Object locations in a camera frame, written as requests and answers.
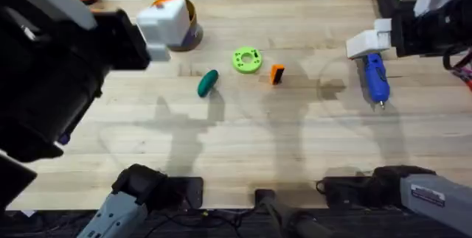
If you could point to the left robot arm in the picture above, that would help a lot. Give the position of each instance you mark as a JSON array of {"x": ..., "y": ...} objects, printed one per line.
[{"x": 118, "y": 214}]

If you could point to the blue electric screwdriver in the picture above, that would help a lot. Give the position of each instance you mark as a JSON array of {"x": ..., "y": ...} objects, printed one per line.
[{"x": 377, "y": 79}]

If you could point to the small purple toy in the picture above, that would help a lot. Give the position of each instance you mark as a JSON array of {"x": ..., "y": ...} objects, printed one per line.
[{"x": 63, "y": 139}]

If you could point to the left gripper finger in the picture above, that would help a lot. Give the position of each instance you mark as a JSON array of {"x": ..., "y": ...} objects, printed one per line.
[{"x": 166, "y": 22}]

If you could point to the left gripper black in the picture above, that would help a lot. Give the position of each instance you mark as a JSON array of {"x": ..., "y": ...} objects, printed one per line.
[{"x": 55, "y": 83}]

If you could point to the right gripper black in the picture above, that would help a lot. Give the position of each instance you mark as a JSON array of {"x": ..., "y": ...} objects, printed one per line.
[{"x": 431, "y": 31}]

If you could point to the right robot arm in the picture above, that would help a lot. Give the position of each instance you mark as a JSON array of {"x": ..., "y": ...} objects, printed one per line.
[{"x": 435, "y": 197}]

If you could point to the green disc with holes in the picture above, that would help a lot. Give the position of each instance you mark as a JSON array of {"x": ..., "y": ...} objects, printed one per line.
[{"x": 241, "y": 65}]

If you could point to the black rail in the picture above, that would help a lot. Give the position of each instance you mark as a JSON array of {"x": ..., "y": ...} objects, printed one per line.
[{"x": 48, "y": 227}]

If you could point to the green toy cucumber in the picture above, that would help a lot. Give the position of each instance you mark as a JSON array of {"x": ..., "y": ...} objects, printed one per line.
[{"x": 207, "y": 83}]

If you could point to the orange ribbed wedge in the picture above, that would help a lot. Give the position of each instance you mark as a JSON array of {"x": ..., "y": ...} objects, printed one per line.
[{"x": 276, "y": 74}]

